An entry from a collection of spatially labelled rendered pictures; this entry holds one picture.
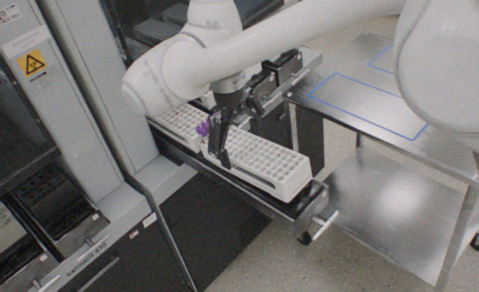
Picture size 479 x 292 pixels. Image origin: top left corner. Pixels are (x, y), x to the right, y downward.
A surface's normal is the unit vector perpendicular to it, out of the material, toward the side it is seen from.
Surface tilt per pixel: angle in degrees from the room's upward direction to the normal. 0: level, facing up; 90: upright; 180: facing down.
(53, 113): 90
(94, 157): 90
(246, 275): 0
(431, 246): 0
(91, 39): 90
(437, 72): 85
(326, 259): 0
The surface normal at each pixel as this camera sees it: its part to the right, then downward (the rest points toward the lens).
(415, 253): -0.15, -0.73
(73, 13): 0.72, 0.38
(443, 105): -0.66, 0.46
